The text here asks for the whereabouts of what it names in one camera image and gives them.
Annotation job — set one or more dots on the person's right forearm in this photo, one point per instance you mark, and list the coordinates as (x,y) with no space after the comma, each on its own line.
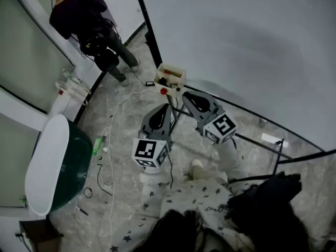
(231,159)

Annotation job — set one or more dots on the red and white marker pen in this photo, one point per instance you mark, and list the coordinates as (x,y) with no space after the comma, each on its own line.
(172,74)

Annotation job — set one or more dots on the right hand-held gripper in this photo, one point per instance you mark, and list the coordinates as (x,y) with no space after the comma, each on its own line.
(220,126)

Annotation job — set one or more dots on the red round magnet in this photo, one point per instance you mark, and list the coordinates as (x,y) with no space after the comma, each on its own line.
(163,91)

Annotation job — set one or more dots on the small white scrap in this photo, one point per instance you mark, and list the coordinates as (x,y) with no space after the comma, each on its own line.
(105,149)

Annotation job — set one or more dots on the white power strip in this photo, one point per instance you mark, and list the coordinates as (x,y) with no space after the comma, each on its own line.
(78,97)
(71,75)
(73,88)

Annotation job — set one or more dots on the black pen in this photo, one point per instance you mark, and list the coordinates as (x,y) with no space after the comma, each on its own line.
(82,210)

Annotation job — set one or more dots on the person's left forearm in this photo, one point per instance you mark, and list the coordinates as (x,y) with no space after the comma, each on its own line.
(152,190)

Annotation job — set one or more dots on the green plastic bottle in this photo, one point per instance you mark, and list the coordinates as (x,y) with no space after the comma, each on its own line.
(96,146)

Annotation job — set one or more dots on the black bag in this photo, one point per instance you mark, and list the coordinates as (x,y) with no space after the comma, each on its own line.
(273,193)

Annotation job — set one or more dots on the person's beige shoe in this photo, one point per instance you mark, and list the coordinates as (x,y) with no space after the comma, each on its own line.
(195,167)

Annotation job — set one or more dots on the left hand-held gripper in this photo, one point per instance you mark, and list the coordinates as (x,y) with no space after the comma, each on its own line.
(153,147)

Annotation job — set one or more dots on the white and green bathtub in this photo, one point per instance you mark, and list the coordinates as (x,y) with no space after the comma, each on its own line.
(47,164)

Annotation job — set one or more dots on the beige box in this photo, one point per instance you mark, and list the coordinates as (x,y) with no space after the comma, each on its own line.
(170,92)

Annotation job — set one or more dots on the brown cardboard box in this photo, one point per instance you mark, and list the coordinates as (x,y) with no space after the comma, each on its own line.
(39,235)

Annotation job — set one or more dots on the star patterned clothing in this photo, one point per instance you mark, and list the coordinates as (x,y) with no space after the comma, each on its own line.
(194,201)

